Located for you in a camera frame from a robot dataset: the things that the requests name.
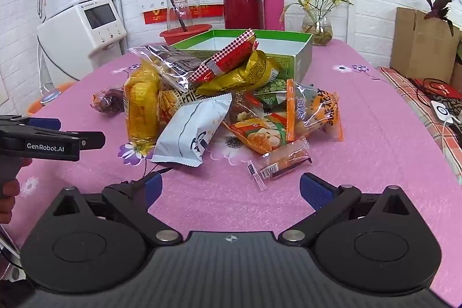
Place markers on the white appliance with screen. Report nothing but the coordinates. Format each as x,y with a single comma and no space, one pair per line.
72,41

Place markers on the pink bottle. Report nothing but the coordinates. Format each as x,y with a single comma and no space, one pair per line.
273,6

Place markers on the clear brown-label snack packet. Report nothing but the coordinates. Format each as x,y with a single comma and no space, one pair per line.
169,62

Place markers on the dark stirring stick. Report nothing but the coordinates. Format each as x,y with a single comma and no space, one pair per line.
177,12

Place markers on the black gold patterned packet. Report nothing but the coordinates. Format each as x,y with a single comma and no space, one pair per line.
184,98

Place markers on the golden yellow snack packet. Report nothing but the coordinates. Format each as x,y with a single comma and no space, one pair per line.
245,73

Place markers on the small orange clear packet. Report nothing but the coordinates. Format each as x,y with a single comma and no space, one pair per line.
281,162

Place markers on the orange green snack packet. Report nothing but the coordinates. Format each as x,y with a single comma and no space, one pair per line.
260,136

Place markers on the green cardboard box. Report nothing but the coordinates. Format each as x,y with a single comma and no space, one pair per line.
299,59

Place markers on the pink floral tablecloth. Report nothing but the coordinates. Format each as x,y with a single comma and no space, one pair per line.
223,199

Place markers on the green pea snack packet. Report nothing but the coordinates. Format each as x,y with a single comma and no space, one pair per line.
272,93

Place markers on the plant in glass vase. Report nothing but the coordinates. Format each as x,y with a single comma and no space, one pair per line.
319,26

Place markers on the dark red dates packet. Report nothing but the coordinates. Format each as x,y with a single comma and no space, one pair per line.
108,102

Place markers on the brown cardboard box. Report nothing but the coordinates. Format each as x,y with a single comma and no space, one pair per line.
418,44

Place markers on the clear red-topped snack packet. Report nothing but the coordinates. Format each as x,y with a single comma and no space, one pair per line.
245,106

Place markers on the orange clear snack packet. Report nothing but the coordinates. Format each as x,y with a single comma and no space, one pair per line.
314,109

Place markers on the person's left hand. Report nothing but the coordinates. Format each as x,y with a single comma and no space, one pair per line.
9,201

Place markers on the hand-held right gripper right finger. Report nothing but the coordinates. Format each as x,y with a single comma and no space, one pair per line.
316,190

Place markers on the white charger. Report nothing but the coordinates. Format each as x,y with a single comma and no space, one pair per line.
442,111

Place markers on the glass pitcher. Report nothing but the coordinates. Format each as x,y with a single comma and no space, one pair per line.
182,10

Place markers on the plaid cloth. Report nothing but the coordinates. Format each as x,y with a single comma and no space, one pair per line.
406,91

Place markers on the clear yellow cake packet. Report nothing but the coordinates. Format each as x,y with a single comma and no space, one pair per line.
140,106

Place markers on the orange basin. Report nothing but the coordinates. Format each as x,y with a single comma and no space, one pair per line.
36,107

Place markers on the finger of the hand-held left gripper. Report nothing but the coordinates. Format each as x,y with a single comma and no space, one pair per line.
45,124
90,140

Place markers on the white grey snack packet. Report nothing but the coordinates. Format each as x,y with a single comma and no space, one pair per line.
191,129

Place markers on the red checkered snack packet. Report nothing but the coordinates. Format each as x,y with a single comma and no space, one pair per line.
227,57

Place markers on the purple leaf plant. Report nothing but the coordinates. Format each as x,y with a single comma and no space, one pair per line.
438,6

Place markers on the red bag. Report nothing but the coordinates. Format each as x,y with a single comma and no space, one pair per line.
440,89

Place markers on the red plastic basin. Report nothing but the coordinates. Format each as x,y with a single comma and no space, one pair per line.
173,35

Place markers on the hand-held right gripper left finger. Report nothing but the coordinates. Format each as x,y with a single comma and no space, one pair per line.
154,187

